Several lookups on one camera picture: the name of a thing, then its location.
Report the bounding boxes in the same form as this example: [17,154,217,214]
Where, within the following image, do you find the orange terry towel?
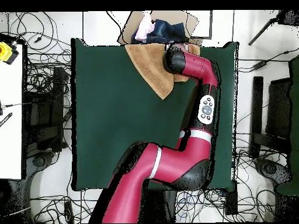
[124,43,201,100]

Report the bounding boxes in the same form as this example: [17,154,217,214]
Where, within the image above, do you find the black flat tool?
[0,112,13,128]

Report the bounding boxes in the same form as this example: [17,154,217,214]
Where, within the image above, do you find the dark green table cloth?
[71,38,239,192]

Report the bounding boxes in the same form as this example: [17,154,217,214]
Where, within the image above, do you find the blue denim jeans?
[130,19,190,44]

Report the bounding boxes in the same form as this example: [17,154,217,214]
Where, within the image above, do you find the pink garment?
[134,11,156,44]

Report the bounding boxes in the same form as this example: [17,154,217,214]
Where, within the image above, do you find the brown cardboard box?
[117,10,204,47]

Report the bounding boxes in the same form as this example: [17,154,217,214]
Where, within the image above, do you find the black stand base with caster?
[254,157,293,187]
[24,150,60,183]

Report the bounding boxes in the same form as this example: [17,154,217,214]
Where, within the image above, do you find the white desk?
[0,44,24,180]

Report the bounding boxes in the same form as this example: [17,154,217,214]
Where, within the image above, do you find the green cloth covered table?
[276,55,299,197]

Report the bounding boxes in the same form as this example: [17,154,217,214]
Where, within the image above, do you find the yellow emergency stop button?
[0,41,20,65]

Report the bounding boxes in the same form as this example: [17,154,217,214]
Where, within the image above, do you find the black tripod leg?
[248,10,299,46]

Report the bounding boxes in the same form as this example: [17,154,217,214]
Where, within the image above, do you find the black floor cable tangle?
[175,149,281,222]
[30,195,101,224]
[8,11,72,94]

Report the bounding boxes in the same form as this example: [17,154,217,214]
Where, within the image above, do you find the black frame stand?
[23,66,72,153]

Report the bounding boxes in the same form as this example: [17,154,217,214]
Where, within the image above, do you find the black cable with adapter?
[238,47,299,73]

